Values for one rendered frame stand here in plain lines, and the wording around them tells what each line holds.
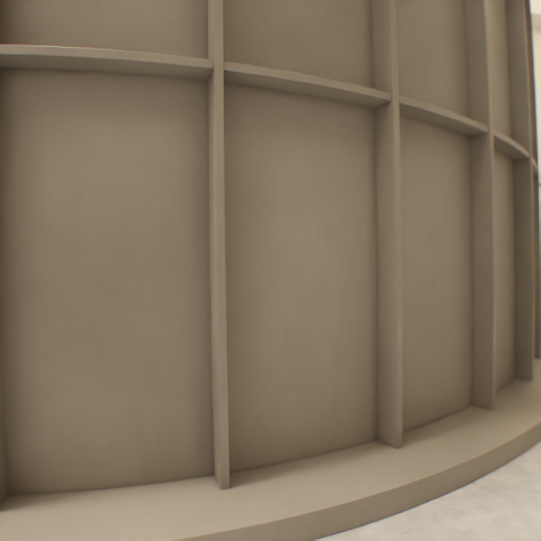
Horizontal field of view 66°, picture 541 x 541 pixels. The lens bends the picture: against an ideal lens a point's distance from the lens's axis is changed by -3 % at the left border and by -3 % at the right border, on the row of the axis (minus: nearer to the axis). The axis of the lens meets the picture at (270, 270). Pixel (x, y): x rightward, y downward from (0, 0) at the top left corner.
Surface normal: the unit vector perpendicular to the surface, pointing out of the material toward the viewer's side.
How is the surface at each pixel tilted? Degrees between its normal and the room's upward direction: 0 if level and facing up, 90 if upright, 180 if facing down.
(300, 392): 90
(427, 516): 0
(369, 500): 90
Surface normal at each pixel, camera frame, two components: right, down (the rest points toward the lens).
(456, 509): -0.01, -1.00
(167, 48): 0.29, 0.00
